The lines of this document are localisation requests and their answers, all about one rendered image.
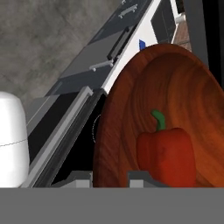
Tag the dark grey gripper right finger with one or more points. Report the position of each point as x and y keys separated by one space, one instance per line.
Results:
x=140 y=178

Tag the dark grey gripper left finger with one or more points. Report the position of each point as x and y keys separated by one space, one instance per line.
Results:
x=78 y=179

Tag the red bell pepper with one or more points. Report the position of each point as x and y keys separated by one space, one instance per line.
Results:
x=169 y=157

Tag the brown wooden bowl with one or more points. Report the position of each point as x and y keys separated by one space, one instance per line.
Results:
x=180 y=84

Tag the dark sink basin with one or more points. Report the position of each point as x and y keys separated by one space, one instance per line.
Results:
x=163 y=20

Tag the white rounded cylinder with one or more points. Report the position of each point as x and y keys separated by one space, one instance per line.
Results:
x=13 y=140

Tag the small blue object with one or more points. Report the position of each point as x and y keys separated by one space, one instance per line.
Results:
x=142 y=44

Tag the dark grey drawer front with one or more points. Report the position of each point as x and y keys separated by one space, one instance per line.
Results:
x=122 y=20

